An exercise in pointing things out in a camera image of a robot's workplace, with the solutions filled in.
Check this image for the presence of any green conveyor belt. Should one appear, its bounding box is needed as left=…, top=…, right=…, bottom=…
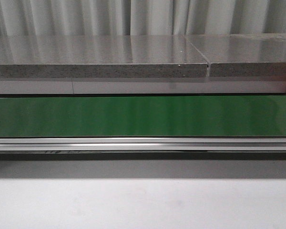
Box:
left=0, top=95, right=286, bottom=137

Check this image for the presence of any grey stone counter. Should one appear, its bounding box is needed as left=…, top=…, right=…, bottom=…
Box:
left=0, top=33, right=286, bottom=95

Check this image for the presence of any grey curtain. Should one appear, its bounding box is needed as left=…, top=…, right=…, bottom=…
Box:
left=0, top=0, right=286, bottom=36

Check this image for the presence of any aluminium conveyor frame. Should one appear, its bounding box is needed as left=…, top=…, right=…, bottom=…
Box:
left=0, top=137, right=286, bottom=161

